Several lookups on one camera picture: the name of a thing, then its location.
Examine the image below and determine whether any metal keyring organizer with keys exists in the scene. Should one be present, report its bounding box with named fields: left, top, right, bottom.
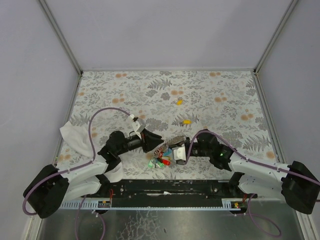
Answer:
left=148, top=135, right=187, bottom=169

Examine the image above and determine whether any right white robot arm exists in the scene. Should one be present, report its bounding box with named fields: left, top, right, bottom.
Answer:
left=184, top=129, right=320, bottom=215

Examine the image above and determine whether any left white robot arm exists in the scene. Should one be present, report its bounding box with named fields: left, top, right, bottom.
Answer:
left=22, top=129, right=164, bottom=219

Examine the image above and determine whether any yellow key near centre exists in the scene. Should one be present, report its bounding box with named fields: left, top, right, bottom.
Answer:
left=180, top=119, right=192, bottom=126

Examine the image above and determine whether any yellow key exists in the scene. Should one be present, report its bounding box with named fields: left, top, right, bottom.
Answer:
left=173, top=97, right=183, bottom=105
left=180, top=119, right=192, bottom=126

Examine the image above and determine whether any white cloth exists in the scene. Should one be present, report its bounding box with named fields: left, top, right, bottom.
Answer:
left=59, top=119, right=124, bottom=184

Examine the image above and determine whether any floral table mat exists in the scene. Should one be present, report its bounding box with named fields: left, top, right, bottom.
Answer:
left=57, top=70, right=283, bottom=181

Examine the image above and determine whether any yellow key far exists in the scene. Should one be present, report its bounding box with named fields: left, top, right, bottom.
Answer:
left=173, top=97, right=183, bottom=105

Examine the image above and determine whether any purple cable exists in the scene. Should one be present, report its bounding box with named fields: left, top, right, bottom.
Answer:
left=183, top=130, right=320, bottom=187
left=22, top=107, right=133, bottom=216
left=239, top=193, right=282, bottom=237
left=75, top=196, right=107, bottom=240

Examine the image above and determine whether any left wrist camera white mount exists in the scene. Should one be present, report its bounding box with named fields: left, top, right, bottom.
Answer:
left=129, top=114, right=146, bottom=133

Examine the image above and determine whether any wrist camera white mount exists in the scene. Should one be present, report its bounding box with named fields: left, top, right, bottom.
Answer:
left=172, top=146, right=187, bottom=165
left=129, top=114, right=146, bottom=133

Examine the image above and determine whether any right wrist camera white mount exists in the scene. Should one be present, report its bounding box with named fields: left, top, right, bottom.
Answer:
left=172, top=146, right=187, bottom=165

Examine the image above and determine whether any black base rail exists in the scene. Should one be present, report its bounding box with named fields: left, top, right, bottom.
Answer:
left=79, top=178, right=258, bottom=209

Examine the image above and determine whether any purple cable lower right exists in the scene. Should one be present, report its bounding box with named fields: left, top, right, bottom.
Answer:
left=239, top=193, right=282, bottom=237

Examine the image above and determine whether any purple cable lower left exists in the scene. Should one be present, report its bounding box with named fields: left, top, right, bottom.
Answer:
left=75, top=196, right=107, bottom=240

